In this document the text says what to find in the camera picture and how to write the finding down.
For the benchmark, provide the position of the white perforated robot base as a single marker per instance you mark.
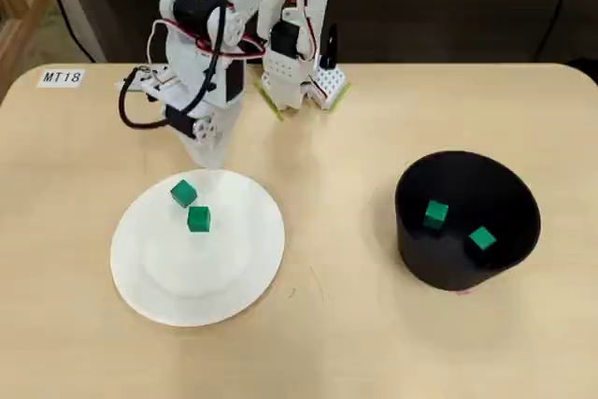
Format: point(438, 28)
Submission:
point(331, 79)

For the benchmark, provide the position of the yellow-green base mat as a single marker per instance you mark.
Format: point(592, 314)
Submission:
point(271, 104)

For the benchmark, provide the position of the pink tape piece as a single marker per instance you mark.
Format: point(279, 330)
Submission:
point(463, 292)

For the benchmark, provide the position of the black pot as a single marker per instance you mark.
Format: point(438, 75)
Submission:
point(467, 273)

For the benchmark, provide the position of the green cube block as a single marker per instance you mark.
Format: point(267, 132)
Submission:
point(199, 219)
point(437, 213)
point(482, 237)
point(183, 192)

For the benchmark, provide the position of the wooden shelf unit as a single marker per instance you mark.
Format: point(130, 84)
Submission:
point(23, 20)

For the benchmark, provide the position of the white slanted panel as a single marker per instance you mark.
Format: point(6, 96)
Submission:
point(79, 6)

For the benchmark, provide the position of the black table clamp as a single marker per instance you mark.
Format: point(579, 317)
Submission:
point(331, 51)

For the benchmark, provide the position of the white MT18 label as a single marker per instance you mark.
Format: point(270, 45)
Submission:
point(61, 77)

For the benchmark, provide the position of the white paper plate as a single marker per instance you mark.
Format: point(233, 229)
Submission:
point(196, 287)

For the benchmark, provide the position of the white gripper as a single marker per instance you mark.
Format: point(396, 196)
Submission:
point(202, 134)

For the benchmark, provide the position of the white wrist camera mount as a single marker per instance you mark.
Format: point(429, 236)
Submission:
point(159, 86)

